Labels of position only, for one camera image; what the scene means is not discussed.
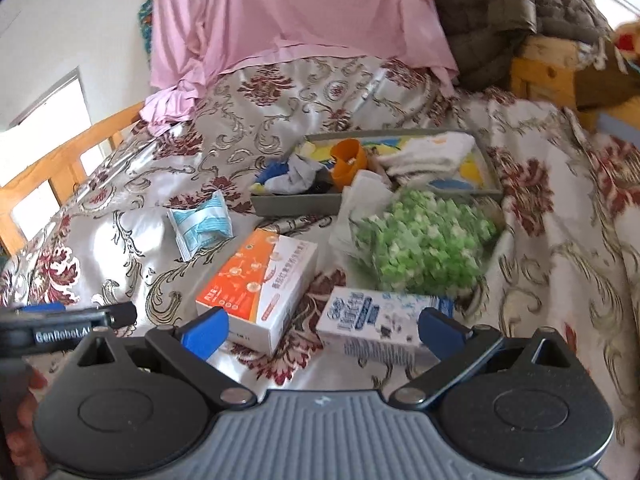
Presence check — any orange white cardboard box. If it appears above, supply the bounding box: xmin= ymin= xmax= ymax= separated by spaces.
xmin=195 ymin=227 xmax=319 ymax=358

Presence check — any wooden bunk frame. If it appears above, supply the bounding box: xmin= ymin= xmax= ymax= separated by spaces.
xmin=510 ymin=35 xmax=640 ymax=126

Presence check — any white blue milk carton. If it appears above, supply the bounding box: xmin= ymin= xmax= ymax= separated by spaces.
xmin=316 ymin=286 xmax=456 ymax=366

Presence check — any grey tray with cartoon print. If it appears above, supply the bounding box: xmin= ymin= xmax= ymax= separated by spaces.
xmin=250 ymin=128 xmax=503 ymax=217

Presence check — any person's left hand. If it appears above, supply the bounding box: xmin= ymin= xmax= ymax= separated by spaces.
xmin=7 ymin=367 xmax=52 ymax=480

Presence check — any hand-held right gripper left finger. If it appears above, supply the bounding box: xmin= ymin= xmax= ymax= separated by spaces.
xmin=72 ymin=306 xmax=258 ymax=408

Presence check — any orange plastic case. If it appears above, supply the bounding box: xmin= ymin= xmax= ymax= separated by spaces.
xmin=330 ymin=139 xmax=371 ymax=192

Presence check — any floral satin bedspread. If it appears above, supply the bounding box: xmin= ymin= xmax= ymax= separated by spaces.
xmin=0 ymin=55 xmax=640 ymax=446

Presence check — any blue white striped packet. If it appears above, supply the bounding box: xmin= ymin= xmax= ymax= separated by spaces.
xmin=166 ymin=190 xmax=235 ymax=262

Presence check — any white window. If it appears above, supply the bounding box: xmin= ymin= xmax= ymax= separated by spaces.
xmin=0 ymin=67 xmax=96 ymax=241

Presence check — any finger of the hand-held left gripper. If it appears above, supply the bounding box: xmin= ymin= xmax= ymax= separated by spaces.
xmin=0 ymin=302 xmax=68 ymax=316
xmin=92 ymin=301 xmax=138 ymax=331

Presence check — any dark blue sock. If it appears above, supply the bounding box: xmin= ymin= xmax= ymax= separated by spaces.
xmin=252 ymin=159 xmax=283 ymax=188

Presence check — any pastel striped sock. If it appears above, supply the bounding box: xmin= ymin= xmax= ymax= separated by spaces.
xmin=375 ymin=131 xmax=476 ymax=178

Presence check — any colourful wall poster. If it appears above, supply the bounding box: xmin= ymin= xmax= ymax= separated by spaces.
xmin=137 ymin=0 xmax=156 ymax=56

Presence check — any light grey cloth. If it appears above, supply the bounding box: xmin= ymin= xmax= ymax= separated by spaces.
xmin=330 ymin=170 xmax=398 ymax=256

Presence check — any colourful patchwork cloth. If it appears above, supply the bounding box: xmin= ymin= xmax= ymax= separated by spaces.
xmin=607 ymin=20 xmax=640 ymax=76

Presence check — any dark brown printed cloth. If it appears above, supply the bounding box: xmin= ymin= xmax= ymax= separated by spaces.
xmin=575 ymin=55 xmax=640 ymax=108

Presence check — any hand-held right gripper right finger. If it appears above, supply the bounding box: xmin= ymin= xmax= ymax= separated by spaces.
xmin=389 ymin=306 xmax=568 ymax=408

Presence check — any bag of green cubes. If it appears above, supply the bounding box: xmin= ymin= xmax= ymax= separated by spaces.
xmin=350 ymin=187 xmax=498 ymax=296

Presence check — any wooden bed rail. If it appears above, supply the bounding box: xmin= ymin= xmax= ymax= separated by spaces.
xmin=0 ymin=101 xmax=146 ymax=256

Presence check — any olive quilted jacket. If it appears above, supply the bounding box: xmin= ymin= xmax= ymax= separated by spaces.
xmin=432 ymin=0 xmax=613 ymax=93

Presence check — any pink hanging sheet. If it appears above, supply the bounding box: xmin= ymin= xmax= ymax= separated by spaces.
xmin=140 ymin=0 xmax=476 ymax=136

